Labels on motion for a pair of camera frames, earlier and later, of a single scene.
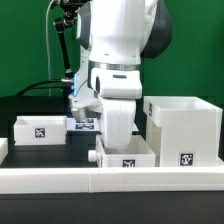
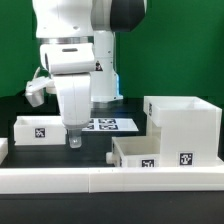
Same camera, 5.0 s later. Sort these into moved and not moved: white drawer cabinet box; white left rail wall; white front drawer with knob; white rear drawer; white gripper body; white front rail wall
Moved: white gripper body; white front drawer with knob
Not moved: white left rail wall; white drawer cabinet box; white rear drawer; white front rail wall
